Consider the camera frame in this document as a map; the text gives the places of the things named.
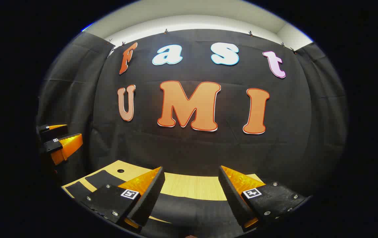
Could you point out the dark blue jeans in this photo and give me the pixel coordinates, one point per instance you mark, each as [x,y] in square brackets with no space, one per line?
[192,211]

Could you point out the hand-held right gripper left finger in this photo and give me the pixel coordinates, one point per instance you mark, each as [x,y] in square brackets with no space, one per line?
[149,198]

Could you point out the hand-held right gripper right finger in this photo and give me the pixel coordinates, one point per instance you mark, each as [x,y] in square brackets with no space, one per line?
[232,198]

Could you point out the black backdrop cloth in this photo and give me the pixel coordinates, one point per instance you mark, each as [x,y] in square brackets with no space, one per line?
[208,148]

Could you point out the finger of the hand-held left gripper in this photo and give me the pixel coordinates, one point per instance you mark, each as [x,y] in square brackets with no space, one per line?
[52,131]
[52,146]

